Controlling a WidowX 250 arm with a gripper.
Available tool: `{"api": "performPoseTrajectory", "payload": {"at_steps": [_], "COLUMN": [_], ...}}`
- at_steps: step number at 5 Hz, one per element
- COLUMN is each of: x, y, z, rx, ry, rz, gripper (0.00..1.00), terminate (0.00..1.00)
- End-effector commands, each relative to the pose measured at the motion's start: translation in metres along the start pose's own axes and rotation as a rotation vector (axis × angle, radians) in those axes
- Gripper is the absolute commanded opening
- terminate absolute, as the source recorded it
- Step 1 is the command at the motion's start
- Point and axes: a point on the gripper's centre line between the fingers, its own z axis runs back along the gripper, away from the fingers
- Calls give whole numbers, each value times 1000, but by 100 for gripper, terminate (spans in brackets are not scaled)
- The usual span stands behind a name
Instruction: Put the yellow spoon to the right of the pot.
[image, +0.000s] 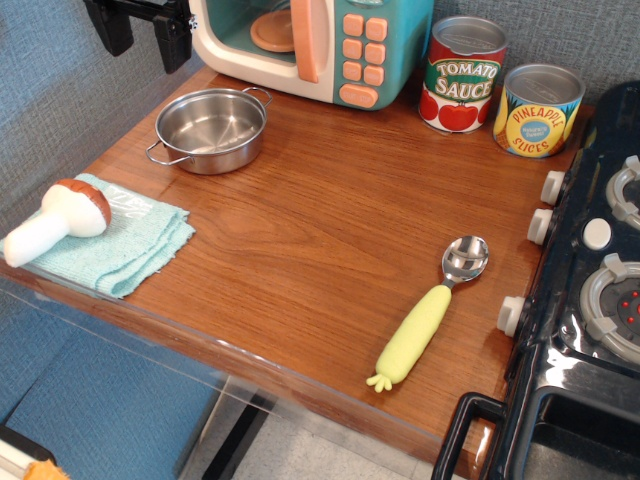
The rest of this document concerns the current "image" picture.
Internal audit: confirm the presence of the black toy stove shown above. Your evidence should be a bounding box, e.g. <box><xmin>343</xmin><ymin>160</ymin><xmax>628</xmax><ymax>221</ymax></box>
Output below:
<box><xmin>432</xmin><ymin>81</ymin><xmax>639</xmax><ymax>479</ymax></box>

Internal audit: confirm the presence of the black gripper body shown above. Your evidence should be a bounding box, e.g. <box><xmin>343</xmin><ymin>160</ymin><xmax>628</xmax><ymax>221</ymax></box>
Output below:
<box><xmin>85</xmin><ymin>0</ymin><xmax>193</xmax><ymax>24</ymax></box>

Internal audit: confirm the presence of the yellow handled metal spoon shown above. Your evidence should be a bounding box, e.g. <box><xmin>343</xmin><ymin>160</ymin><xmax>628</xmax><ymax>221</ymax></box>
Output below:
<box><xmin>365</xmin><ymin>235</ymin><xmax>490</xmax><ymax>393</ymax></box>

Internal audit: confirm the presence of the plush mushroom toy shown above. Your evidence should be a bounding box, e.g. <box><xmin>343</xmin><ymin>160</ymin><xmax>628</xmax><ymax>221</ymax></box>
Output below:
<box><xmin>3</xmin><ymin>178</ymin><xmax>112</xmax><ymax>268</ymax></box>

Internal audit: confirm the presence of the tomato sauce can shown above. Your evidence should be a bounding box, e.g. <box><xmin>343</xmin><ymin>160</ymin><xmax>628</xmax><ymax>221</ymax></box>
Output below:
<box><xmin>419</xmin><ymin>16</ymin><xmax>508</xmax><ymax>133</ymax></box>

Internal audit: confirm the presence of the stainless steel pot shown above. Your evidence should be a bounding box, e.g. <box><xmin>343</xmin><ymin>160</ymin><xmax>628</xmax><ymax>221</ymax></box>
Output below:
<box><xmin>145</xmin><ymin>87</ymin><xmax>273</xmax><ymax>175</ymax></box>

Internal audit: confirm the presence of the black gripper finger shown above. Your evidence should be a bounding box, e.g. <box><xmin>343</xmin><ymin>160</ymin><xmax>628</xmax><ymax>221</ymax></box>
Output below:
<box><xmin>87</xmin><ymin>3</ymin><xmax>134</xmax><ymax>57</ymax></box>
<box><xmin>153</xmin><ymin>15</ymin><xmax>192</xmax><ymax>74</ymax></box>

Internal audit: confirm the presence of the orange microwave plate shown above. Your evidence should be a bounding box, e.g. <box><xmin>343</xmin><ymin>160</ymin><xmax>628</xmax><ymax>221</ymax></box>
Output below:
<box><xmin>250</xmin><ymin>9</ymin><xmax>294</xmax><ymax>53</ymax></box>

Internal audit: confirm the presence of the teal toy microwave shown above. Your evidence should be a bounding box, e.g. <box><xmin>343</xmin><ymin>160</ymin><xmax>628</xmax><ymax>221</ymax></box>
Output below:
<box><xmin>189</xmin><ymin>0</ymin><xmax>434</xmax><ymax>111</ymax></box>

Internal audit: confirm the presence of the pineapple slices can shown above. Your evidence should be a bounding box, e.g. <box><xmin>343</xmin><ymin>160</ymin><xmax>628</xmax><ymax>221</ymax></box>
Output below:
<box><xmin>493</xmin><ymin>64</ymin><xmax>585</xmax><ymax>159</ymax></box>

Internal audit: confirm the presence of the orange black object corner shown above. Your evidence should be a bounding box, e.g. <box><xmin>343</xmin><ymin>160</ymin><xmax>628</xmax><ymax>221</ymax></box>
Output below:
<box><xmin>1</xmin><ymin>425</ymin><xmax>70</xmax><ymax>480</ymax></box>

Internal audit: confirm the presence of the light teal folded cloth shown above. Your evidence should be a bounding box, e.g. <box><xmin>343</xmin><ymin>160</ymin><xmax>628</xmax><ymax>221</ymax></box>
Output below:
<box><xmin>20</xmin><ymin>174</ymin><xmax>195</xmax><ymax>299</ymax></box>

